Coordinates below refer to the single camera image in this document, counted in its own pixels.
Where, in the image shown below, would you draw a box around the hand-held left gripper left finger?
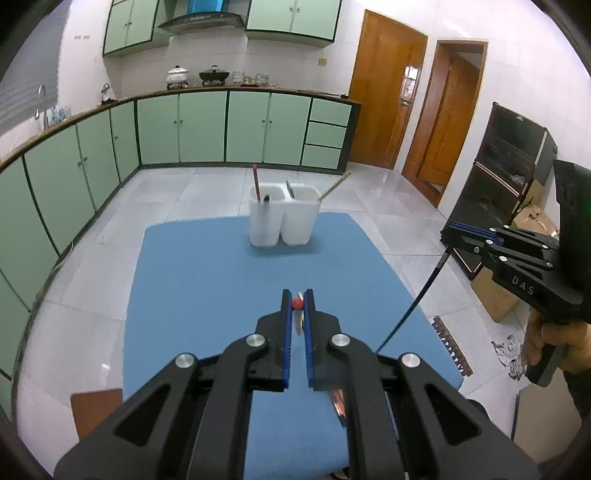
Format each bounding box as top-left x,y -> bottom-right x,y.
54,288 -> 294,480

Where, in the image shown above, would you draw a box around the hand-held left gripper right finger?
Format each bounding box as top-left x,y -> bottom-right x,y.
302,288 -> 541,480

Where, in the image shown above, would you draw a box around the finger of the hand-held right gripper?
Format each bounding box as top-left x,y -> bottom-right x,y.
442,237 -> 556,273
441,222 -> 561,252

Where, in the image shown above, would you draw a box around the red chopstick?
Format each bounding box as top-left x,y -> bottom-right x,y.
292,291 -> 306,337

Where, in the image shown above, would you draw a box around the white two-compartment utensil holder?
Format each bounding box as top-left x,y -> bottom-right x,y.
248,182 -> 320,248

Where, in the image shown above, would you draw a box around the beige chopstick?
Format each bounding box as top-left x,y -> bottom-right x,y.
318,171 -> 352,201

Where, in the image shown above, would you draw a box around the person's right hand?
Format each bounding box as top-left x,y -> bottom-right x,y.
522,318 -> 591,376

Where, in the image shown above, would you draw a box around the cardboard box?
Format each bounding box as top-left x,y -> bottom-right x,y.
471,181 -> 560,324

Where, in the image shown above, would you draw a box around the black glass-front cabinet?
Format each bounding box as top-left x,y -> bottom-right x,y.
441,102 -> 558,281

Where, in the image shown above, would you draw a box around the blue tablecloth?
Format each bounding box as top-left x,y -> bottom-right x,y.
122,211 -> 464,480

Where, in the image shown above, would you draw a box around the open wooden door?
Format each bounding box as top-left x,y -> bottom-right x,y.
401,39 -> 489,208

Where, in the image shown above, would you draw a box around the brown patterned floor strip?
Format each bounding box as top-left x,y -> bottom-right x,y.
433,316 -> 474,378

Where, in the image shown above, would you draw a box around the closed wooden door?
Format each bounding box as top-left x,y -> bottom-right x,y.
347,10 -> 428,170

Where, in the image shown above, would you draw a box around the beige flat board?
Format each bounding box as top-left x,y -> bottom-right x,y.
510,383 -> 583,464

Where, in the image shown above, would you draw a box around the brown wooden board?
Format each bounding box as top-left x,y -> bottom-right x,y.
70,388 -> 124,440

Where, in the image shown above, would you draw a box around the green kitchen base cabinets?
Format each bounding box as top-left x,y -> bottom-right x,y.
0,88 -> 363,384

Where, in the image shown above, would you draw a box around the cluster of glass bowls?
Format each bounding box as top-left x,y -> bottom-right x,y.
231,71 -> 278,88

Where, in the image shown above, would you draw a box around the black wok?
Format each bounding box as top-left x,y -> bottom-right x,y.
198,65 -> 230,87

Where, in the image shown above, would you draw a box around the green upper kitchen cabinets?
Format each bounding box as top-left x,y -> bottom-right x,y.
102,0 -> 343,57

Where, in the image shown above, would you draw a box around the white cooking pot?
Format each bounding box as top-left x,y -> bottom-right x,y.
166,65 -> 190,89

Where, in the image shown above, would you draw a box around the range hood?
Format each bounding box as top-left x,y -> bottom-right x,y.
158,0 -> 247,33

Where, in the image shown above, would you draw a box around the metal faucet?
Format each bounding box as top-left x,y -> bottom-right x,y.
34,84 -> 49,132

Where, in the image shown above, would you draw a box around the grey window blind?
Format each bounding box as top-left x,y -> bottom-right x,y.
0,28 -> 61,139

